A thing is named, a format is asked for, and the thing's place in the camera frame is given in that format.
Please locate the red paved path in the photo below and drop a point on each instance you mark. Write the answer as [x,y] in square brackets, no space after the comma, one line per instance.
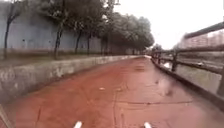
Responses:
[116,93]

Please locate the row of trees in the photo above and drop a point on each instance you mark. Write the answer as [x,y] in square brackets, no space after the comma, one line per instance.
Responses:
[96,20]

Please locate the robot's own part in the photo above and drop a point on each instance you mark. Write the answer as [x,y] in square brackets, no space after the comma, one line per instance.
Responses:
[77,125]
[147,125]

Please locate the dark wooden railing fence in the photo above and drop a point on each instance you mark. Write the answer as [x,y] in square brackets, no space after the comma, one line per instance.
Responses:
[186,60]

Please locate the grey concrete path edge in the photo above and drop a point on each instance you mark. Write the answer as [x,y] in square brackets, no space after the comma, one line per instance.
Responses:
[190,86]

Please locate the river water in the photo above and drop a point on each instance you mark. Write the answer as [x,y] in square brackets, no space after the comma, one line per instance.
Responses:
[200,75]

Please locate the distant pink buildings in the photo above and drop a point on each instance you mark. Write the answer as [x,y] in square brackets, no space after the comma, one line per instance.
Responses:
[200,40]

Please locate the low grey concrete kerb wall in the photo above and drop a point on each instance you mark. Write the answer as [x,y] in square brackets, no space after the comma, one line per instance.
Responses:
[40,75]

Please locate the tall grey concrete wall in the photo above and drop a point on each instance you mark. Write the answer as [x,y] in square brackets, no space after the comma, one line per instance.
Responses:
[33,35]

